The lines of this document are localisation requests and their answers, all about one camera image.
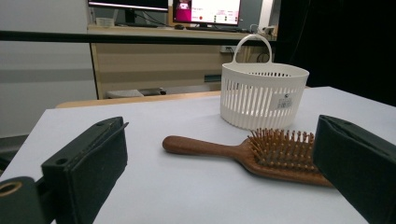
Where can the white power adapter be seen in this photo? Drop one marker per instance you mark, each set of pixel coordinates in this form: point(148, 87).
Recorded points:
point(267, 29)

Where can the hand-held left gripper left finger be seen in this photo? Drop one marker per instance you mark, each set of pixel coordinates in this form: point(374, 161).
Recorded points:
point(90, 161)

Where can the black keyboard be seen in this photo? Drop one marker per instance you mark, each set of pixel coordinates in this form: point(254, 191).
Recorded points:
point(211, 29)

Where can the small white box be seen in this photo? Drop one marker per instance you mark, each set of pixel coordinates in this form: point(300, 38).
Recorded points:
point(105, 21)

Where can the light wooden desk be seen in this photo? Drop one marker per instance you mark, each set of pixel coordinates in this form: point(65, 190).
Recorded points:
point(149, 68)

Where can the grey flat object under desk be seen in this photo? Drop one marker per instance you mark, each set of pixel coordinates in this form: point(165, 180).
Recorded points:
point(124, 93)

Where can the lit computer monitor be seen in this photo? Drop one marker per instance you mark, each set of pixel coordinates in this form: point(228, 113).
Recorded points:
point(211, 11)

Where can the black curtain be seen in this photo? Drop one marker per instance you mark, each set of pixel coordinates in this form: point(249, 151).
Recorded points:
point(342, 46)

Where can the dark computer monitor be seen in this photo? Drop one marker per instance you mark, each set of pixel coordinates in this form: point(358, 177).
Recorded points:
point(130, 3)

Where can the wooden table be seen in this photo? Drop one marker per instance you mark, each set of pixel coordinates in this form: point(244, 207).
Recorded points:
point(130, 100)

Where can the black computer mouse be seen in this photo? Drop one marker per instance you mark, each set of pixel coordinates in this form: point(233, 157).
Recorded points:
point(179, 27)

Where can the white cabinet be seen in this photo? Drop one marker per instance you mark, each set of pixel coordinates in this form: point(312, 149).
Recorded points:
point(40, 93)

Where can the black horizontal frame bar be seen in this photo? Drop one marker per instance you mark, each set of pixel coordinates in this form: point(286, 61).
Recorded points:
point(46, 37)

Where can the wooden hairbrush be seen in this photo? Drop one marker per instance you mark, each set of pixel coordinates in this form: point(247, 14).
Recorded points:
point(202, 147)

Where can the white table mat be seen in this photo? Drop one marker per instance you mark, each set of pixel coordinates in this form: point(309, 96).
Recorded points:
point(186, 193)

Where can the white plastic basket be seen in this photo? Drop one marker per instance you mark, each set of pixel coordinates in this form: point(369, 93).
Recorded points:
point(264, 102)

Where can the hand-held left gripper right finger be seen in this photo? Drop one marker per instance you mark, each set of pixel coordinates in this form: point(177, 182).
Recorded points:
point(358, 168)

